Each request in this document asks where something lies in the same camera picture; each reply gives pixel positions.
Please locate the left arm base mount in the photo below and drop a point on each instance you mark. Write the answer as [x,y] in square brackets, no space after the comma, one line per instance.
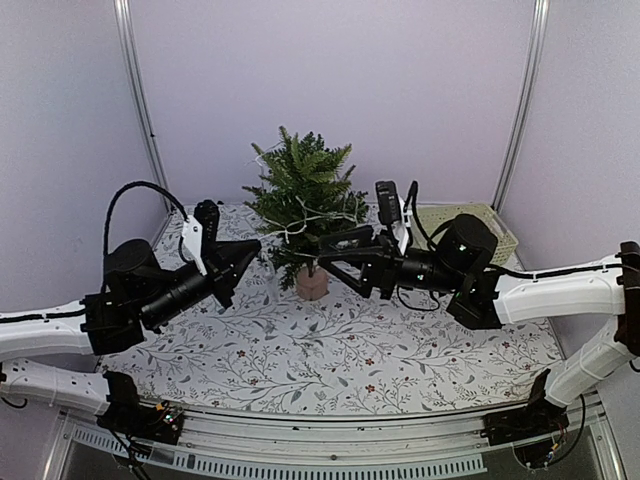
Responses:
[162,422]

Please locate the small green christmas tree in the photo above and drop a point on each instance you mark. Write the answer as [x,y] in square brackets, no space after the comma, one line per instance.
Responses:
[307,200]

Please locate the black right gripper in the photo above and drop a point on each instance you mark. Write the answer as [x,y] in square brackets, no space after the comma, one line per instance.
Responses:
[380,269]

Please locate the floral white table mat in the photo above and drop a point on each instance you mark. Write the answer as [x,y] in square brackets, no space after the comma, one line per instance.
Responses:
[273,352]

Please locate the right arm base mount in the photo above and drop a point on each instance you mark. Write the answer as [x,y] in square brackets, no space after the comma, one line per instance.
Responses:
[525,423]

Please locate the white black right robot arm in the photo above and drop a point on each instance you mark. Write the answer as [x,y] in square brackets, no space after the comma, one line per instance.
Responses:
[487,297]

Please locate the right aluminium frame post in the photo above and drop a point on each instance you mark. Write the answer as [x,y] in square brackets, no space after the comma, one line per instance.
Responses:
[533,58]

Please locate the aluminium front rail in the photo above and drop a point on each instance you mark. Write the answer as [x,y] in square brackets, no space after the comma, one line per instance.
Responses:
[229,444]

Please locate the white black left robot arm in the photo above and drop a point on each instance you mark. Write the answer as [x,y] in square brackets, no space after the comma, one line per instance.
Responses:
[94,325]

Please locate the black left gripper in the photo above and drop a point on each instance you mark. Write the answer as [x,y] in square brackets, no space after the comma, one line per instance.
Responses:
[228,272]

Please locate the left aluminium frame post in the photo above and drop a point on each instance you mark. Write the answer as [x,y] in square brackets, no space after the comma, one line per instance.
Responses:
[124,24]

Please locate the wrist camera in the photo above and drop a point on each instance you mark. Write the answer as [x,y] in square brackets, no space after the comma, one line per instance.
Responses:
[393,215]
[199,230]

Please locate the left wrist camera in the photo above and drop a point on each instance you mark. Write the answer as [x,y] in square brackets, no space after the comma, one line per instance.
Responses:
[199,230]

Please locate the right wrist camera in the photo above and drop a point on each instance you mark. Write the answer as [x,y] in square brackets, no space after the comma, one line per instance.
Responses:
[393,215]

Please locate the aluminium frame post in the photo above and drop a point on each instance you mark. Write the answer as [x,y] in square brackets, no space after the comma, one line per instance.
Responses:
[124,24]
[533,58]

